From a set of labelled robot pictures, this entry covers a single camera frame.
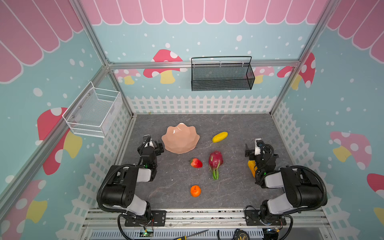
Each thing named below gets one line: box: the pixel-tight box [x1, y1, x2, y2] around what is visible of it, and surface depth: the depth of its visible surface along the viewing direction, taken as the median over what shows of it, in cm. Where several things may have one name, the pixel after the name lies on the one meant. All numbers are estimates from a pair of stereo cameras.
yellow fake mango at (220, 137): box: [212, 131, 229, 143], surface depth 105 cm
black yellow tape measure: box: [232, 228, 250, 240], surface depth 69 cm
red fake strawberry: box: [190, 158, 203, 168], surface depth 92 cm
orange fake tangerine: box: [190, 185, 202, 198], surface depth 81 cm
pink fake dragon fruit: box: [208, 150, 224, 180], surface depth 88 cm
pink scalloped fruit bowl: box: [161, 122, 200, 154], surface depth 105 cm
